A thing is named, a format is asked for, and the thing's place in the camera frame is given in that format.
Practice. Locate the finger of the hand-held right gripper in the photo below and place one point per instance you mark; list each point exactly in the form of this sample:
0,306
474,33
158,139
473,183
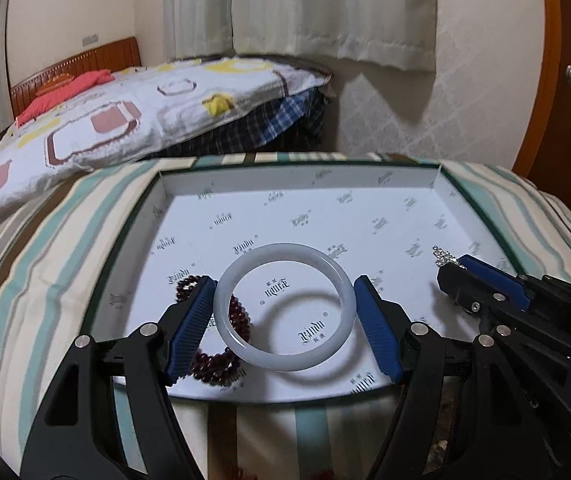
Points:
460,287
495,280

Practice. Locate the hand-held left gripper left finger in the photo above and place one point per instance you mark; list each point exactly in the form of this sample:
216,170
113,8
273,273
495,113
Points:
190,330

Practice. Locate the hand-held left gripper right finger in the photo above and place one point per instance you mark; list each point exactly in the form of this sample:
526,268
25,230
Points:
378,330

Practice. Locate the silver rhinestone pendant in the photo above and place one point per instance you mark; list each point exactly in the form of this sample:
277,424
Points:
443,257

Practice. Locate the white jade bangle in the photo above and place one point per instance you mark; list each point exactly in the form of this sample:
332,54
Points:
285,252

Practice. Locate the white printed box tray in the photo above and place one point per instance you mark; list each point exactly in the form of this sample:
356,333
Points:
315,220

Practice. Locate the brown wooden door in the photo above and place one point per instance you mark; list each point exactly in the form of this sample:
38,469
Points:
565,135

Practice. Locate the striped blanket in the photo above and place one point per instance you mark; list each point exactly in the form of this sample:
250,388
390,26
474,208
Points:
40,260

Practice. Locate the blue plaid bed sheet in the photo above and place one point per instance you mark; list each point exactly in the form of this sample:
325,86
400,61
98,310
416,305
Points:
265,120

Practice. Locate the patterned white quilt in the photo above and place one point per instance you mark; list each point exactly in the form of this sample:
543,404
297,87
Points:
140,110

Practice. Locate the red pillow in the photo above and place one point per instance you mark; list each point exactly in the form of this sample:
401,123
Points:
65,96

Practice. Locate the orange embroidered pillow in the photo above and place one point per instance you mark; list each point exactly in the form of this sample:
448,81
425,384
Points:
55,82

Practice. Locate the wooden bed headboard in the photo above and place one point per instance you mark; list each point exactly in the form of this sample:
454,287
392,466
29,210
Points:
90,57

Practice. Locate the thick cream curtain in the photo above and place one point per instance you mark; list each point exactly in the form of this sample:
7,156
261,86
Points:
340,5

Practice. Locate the sheer white curtain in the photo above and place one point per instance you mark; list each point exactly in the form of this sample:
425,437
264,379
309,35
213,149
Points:
198,5

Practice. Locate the wall socket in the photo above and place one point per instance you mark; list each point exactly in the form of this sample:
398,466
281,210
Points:
90,39

